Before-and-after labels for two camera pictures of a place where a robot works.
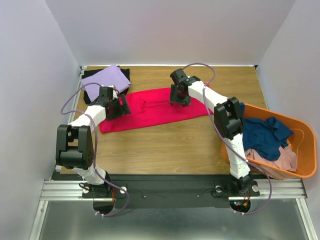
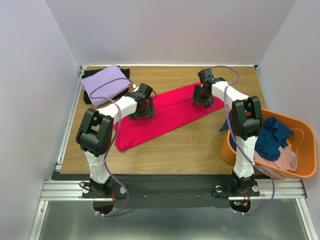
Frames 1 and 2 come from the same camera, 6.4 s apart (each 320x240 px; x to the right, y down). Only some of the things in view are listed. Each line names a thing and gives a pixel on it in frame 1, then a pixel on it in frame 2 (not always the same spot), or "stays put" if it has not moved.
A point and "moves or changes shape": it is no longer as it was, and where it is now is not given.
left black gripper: x=123 y=110 -> x=149 y=112
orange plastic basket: x=303 y=142 stays put
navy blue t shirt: x=265 y=137 stays put
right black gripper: x=178 y=99 -> x=202 y=100
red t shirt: x=153 y=105 moves or changes shape
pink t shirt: x=287 y=159 stays put
